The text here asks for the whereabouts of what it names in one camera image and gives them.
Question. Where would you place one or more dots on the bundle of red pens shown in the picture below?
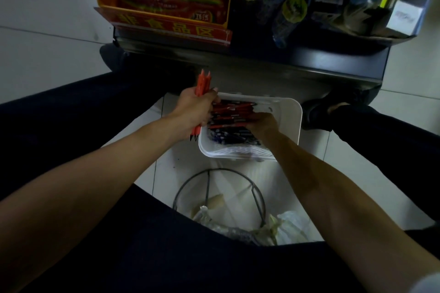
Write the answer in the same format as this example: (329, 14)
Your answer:
(202, 81)

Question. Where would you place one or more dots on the person's left hand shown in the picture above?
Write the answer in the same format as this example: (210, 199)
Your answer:
(192, 107)

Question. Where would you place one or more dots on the person's left forearm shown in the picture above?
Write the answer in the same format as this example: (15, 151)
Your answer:
(86, 183)

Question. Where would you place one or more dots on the person's left leg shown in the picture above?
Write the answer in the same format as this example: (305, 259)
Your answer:
(86, 107)

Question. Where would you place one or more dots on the person's right forearm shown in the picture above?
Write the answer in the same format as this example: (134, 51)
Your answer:
(337, 200)

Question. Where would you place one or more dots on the person's right black shoe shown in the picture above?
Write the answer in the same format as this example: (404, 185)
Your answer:
(326, 107)

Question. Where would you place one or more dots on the crumpled clear plastic wrap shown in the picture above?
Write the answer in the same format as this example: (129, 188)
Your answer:
(237, 232)

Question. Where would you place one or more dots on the pile of red and blue pens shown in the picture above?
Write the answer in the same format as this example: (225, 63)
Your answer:
(230, 110)

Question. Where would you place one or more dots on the person's dark shirt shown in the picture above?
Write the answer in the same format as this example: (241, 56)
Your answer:
(206, 262)

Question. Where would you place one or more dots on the person's black shoe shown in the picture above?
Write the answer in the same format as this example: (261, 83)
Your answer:
(326, 107)
(113, 57)

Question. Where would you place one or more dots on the white plastic basket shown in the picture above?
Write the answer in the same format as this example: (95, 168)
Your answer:
(285, 114)

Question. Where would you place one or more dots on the red and yellow sign strip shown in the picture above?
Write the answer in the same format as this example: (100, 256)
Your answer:
(165, 26)

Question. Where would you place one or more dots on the black metal shelf unit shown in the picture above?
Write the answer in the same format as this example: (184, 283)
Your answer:
(275, 62)

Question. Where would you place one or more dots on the person's right hand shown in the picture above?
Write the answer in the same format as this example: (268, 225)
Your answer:
(263, 124)

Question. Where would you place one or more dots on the crumpled white plastic bag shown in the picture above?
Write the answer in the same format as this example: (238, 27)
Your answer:
(292, 227)

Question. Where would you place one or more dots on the person's right leg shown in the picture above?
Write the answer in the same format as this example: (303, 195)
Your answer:
(395, 138)

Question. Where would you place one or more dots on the person's left black shoe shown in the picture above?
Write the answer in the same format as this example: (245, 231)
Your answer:
(113, 57)

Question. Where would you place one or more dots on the person's right fingers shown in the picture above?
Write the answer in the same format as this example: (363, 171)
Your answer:
(250, 124)

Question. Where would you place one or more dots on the person's leg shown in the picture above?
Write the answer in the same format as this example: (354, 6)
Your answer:
(395, 138)
(86, 107)

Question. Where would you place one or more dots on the person's left thumb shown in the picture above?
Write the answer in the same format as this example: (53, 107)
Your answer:
(212, 91)

